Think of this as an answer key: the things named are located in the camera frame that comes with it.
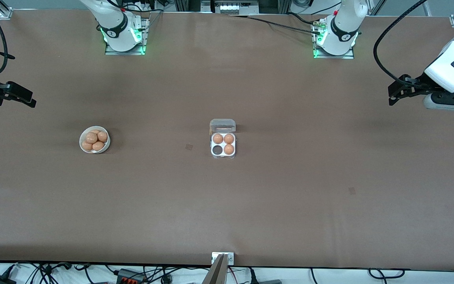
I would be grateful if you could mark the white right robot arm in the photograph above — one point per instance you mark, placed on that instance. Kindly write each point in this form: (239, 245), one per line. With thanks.
(118, 29)

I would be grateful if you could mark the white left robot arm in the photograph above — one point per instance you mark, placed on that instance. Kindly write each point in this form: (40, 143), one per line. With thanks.
(343, 35)

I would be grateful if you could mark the brown egg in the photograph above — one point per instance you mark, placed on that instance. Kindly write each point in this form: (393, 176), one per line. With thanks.
(229, 149)
(91, 137)
(218, 138)
(98, 146)
(102, 136)
(229, 138)
(87, 146)

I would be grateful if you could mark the clear plastic egg box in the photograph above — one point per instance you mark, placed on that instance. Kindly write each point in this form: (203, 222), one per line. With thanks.
(223, 126)

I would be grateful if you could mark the grey control box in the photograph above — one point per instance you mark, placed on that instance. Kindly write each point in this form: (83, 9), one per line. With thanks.
(235, 6)

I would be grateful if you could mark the white round bowl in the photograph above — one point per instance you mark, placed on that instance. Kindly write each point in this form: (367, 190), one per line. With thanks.
(107, 146)

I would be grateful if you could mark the black power adapter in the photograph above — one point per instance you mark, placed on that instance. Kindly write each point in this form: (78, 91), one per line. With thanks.
(0, 279)

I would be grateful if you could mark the black orange power strip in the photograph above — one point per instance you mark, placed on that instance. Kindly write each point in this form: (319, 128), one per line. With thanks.
(130, 276)

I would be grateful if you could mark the metal table edge bracket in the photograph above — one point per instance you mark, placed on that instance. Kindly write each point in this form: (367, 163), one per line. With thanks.
(215, 257)

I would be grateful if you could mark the aluminium profile post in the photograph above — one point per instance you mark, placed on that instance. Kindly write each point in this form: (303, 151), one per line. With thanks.
(216, 274)

